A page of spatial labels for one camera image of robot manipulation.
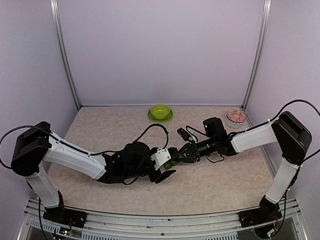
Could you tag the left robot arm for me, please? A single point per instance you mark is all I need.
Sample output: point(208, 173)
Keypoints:
point(38, 144)

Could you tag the green bowl with saucer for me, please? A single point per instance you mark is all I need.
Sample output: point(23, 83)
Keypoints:
point(160, 113)

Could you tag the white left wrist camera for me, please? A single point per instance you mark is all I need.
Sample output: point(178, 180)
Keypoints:
point(160, 157)

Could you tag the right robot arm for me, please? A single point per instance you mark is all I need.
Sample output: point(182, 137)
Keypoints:
point(217, 184)

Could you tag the right aluminium frame post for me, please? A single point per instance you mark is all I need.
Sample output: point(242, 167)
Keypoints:
point(258, 53)

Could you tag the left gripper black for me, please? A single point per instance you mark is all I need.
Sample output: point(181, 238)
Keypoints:
point(155, 178)

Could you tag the green weekly pill organizer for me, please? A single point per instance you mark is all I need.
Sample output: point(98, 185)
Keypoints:
point(171, 162)

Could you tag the left aluminium frame post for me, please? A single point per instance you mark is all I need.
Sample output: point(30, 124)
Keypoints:
point(54, 5)

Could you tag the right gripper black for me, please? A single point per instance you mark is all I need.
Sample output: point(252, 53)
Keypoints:
point(192, 151)

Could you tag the aluminium frame post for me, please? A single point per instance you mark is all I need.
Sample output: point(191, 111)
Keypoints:
point(258, 53)
point(54, 5)

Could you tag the red patterned ceramic bowl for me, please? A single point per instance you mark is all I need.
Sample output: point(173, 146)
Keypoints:
point(235, 118)

